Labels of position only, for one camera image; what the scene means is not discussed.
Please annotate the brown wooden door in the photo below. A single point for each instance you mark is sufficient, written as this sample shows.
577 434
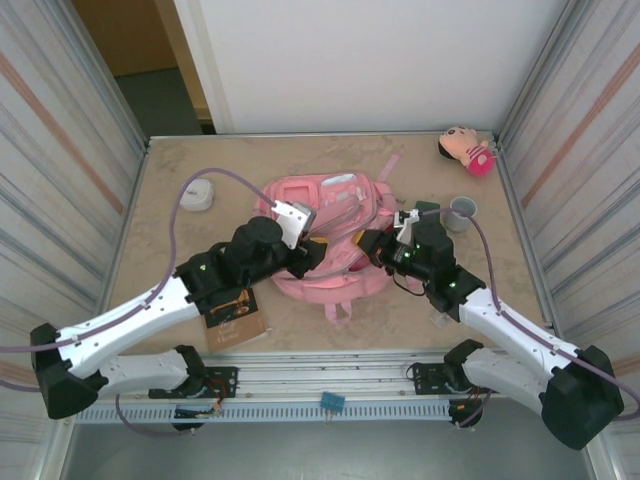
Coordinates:
125 35

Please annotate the small white square box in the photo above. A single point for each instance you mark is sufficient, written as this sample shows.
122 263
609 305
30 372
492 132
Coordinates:
196 196

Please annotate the clear plastic case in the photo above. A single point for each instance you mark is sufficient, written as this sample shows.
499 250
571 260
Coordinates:
441 321

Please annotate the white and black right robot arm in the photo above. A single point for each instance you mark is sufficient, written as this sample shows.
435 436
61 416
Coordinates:
515 330

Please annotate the plush doll with pink body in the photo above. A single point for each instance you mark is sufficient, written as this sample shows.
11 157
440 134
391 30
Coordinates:
475 157

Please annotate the blue connector block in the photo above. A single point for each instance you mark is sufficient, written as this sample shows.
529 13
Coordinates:
333 401

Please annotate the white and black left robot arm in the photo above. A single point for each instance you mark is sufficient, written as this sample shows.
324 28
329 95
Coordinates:
125 320

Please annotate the aluminium frame post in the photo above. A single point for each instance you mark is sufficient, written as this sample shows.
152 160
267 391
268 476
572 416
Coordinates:
522 100
129 120

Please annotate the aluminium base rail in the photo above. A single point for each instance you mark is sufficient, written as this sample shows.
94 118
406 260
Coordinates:
325 372

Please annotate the pink school backpack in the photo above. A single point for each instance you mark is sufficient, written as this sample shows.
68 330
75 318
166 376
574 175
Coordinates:
335 285

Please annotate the aluminium table border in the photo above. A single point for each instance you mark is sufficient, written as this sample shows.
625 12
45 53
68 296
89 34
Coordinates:
300 135

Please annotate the brown book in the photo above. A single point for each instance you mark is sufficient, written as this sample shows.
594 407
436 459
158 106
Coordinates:
235 325

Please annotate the grey cup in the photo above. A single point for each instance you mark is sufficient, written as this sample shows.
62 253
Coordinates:
457 220

